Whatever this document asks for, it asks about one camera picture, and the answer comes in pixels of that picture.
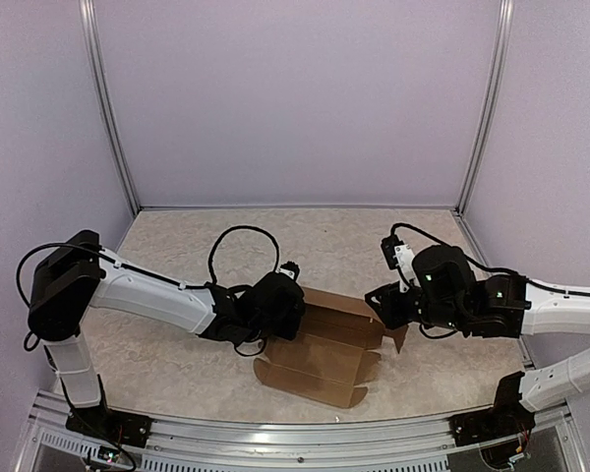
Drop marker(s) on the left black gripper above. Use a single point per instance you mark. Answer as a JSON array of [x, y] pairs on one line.
[[289, 332]]

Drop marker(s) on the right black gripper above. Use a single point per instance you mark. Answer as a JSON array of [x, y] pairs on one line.
[[390, 314]]

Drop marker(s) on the brown cardboard box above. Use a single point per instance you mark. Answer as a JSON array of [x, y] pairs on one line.
[[334, 355]]

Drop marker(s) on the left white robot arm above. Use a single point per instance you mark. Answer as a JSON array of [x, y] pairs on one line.
[[80, 274]]

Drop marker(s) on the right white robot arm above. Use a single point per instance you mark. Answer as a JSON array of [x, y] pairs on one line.
[[507, 304]]

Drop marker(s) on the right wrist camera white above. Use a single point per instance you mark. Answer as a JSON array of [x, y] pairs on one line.
[[399, 256]]

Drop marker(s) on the front aluminium frame rail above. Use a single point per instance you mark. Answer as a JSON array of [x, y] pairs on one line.
[[177, 444]]

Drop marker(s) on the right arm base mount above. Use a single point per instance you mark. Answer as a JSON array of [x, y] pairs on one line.
[[505, 417]]

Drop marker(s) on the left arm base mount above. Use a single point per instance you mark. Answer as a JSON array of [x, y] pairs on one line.
[[114, 426]]

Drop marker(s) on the left aluminium frame post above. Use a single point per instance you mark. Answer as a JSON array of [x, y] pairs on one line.
[[109, 121]]

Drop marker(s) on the aluminium frame post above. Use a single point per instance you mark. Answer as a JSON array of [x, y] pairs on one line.
[[489, 107], [109, 121]]

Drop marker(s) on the right aluminium frame post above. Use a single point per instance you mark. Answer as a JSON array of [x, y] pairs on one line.
[[489, 107]]

